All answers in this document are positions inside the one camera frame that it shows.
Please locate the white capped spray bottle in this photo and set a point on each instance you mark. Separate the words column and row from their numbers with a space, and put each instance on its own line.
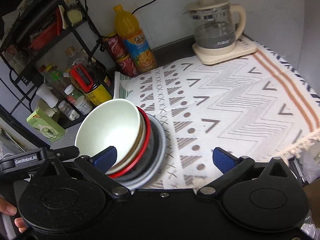
column 45, row 94

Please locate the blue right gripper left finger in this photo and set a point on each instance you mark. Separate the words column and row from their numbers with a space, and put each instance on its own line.
column 94, row 170

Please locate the white plate Sweet print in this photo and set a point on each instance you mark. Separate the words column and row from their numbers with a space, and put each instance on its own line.
column 152, row 160

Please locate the patterned cloth table mat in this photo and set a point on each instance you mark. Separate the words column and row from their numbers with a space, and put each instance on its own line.
column 257, row 105

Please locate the black metal rack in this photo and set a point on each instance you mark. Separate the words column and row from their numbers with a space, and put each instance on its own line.
column 42, row 25

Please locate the glass kettle with beige lid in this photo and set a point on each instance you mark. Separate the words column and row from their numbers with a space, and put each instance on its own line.
column 217, row 23

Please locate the green tissue box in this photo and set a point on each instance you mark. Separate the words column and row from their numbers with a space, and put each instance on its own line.
column 50, row 129

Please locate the green label sauce bottle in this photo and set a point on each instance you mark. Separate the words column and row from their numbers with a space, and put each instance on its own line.
column 53, row 77

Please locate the person's left hand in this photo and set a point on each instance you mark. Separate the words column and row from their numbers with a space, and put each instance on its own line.
column 8, row 209

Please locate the large dark oil bottle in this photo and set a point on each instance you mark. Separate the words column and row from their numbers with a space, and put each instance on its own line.
column 92, row 87

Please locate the pale green bowl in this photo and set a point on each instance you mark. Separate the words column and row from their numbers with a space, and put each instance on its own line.
column 113, row 123

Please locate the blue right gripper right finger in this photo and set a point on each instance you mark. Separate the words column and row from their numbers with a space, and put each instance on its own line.
column 234, row 170

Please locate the red drink can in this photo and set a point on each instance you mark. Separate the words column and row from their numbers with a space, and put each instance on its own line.
column 115, row 46
column 127, row 66

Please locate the orange juice bottle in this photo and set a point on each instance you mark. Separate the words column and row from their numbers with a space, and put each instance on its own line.
column 128, row 28

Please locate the beige kettle heating base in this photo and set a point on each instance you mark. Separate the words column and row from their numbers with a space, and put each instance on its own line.
column 241, row 47

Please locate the small clear spice jar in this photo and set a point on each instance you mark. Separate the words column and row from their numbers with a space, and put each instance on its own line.
column 68, row 111

